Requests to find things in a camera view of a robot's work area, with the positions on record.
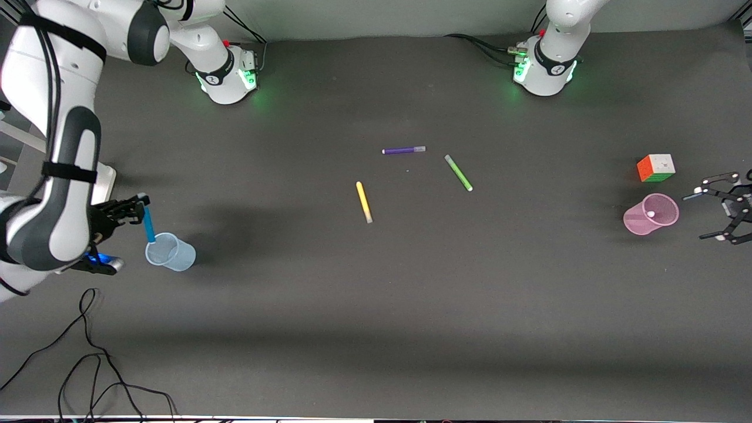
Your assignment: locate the white plastic stand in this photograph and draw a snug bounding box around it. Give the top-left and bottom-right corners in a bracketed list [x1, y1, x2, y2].
[90, 164, 118, 204]

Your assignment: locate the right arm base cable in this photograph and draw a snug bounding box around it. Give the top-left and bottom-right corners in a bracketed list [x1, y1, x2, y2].
[216, 8, 268, 76]

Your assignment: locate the yellow marker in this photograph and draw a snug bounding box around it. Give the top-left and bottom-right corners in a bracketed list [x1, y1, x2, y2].
[355, 181, 374, 224]

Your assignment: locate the thin black cable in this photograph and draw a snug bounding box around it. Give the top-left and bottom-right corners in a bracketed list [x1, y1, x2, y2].
[57, 352, 179, 423]
[0, 287, 145, 423]

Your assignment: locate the blue marker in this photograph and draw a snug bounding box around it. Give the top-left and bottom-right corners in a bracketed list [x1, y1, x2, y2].
[142, 196, 157, 244]

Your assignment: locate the green marker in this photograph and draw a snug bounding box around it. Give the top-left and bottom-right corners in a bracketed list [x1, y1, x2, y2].
[444, 155, 474, 193]

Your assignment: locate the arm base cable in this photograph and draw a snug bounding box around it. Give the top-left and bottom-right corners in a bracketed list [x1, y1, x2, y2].
[216, 8, 268, 76]
[443, 12, 548, 66]

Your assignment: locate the translucent pink plastic cup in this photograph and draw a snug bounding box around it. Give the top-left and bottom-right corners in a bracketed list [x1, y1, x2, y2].
[623, 193, 680, 236]

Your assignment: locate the translucent blue plastic cup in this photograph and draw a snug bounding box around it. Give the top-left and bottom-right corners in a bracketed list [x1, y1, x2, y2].
[145, 232, 197, 273]

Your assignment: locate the left arm base cable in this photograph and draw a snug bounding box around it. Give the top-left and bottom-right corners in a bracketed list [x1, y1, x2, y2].
[443, 12, 548, 66]

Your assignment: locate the multicoloured puzzle cube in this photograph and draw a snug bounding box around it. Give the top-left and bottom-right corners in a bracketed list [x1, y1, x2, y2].
[636, 153, 677, 183]

